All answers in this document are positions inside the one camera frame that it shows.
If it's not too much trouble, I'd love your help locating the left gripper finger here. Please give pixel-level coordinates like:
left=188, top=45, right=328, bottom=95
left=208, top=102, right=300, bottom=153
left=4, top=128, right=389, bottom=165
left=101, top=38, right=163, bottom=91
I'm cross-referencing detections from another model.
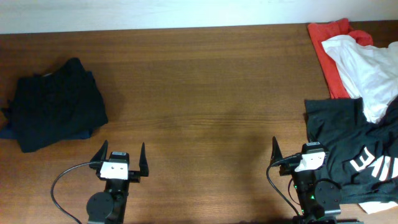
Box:
left=91, top=140, right=108, bottom=162
left=139, top=143, right=149, bottom=176

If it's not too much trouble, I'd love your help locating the dark green t-shirt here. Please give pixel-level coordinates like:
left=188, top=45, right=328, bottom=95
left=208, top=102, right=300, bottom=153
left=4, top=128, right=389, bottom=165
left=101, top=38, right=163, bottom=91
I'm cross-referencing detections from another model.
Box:
left=305, top=98, right=397, bottom=203

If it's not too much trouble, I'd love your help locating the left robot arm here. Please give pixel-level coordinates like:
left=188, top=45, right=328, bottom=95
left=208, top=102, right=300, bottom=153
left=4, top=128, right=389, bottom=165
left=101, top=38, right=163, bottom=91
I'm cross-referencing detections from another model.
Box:
left=86, top=141, right=149, bottom=224

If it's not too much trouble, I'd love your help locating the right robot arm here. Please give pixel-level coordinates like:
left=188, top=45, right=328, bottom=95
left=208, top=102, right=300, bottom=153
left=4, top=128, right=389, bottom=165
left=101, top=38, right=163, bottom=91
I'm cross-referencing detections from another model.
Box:
left=266, top=137, right=360, bottom=224

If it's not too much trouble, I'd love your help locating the folded black clothes stack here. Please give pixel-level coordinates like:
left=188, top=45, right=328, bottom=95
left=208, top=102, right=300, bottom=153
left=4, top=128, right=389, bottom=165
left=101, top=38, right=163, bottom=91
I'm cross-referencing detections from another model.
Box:
left=1, top=58, right=108, bottom=153

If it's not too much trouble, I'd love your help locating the blue folded garment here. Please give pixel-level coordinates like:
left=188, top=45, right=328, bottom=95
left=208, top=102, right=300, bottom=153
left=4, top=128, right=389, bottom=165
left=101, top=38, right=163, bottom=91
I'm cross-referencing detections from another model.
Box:
left=1, top=123, right=94, bottom=140

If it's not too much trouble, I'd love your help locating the white t-shirt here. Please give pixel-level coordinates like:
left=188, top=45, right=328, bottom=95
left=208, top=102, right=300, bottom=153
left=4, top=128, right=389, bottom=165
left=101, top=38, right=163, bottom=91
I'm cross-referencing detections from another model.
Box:
left=322, top=35, right=397, bottom=123

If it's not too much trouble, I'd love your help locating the red t-shirt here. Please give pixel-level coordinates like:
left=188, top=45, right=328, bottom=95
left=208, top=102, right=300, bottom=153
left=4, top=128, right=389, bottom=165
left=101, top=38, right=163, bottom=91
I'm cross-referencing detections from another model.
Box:
left=307, top=17, right=374, bottom=100

